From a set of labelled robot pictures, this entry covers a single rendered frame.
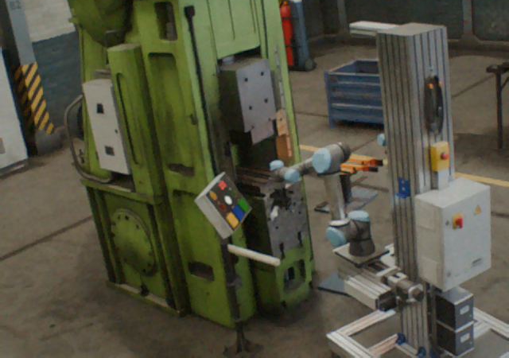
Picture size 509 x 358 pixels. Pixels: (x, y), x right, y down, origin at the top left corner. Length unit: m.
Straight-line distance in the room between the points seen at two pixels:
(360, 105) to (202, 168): 4.33
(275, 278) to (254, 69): 1.41
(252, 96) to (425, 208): 1.46
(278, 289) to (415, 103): 1.95
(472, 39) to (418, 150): 8.81
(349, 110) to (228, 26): 4.31
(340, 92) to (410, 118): 5.12
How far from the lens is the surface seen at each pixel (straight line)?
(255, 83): 4.41
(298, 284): 5.00
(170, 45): 4.28
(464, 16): 12.20
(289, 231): 4.76
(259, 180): 4.62
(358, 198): 4.98
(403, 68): 3.39
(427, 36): 3.42
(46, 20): 10.24
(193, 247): 4.88
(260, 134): 4.48
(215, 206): 3.99
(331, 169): 3.60
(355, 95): 8.43
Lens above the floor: 2.66
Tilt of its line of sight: 20 degrees down
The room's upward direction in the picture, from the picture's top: 9 degrees counter-clockwise
